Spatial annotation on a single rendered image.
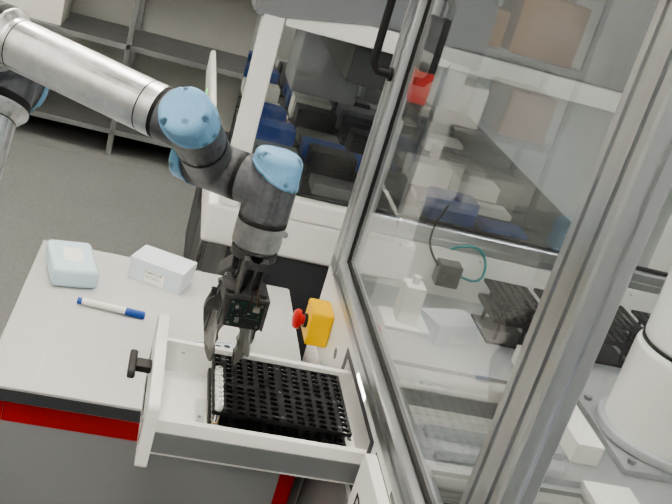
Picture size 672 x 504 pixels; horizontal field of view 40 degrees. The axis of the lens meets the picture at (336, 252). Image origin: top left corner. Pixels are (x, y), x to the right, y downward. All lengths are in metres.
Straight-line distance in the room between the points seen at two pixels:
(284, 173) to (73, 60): 0.33
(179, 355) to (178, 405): 0.11
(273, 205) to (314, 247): 0.94
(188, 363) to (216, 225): 0.69
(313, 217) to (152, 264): 0.43
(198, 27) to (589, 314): 4.80
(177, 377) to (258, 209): 0.40
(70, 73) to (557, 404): 0.79
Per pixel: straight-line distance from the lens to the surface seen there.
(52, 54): 1.36
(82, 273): 1.98
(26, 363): 1.72
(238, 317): 1.40
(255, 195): 1.34
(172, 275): 2.04
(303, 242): 2.27
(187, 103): 1.24
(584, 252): 0.90
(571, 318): 0.89
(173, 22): 5.56
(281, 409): 1.47
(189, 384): 1.60
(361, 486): 1.38
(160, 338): 1.52
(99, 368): 1.74
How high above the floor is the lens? 1.66
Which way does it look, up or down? 21 degrees down
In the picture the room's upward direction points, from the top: 17 degrees clockwise
